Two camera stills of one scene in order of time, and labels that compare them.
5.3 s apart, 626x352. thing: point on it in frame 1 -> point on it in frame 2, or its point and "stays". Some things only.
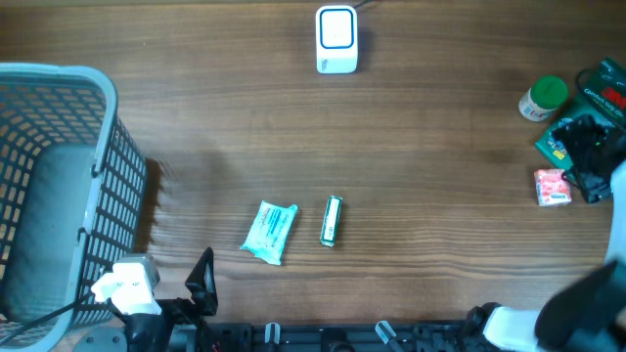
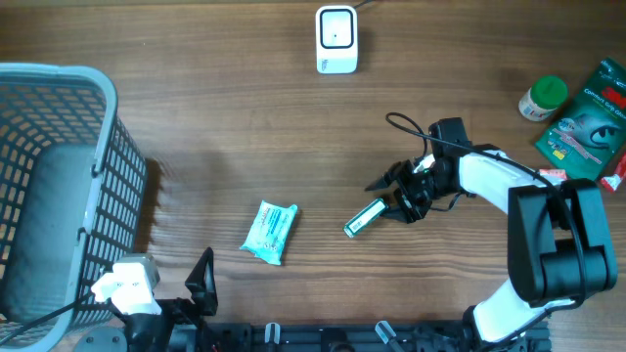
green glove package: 603,94 stays
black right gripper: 575,135 -> 399,173
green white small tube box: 331,221 -> 365,217
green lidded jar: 544,96 stays
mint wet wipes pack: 268,238 stays
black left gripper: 203,294 stays
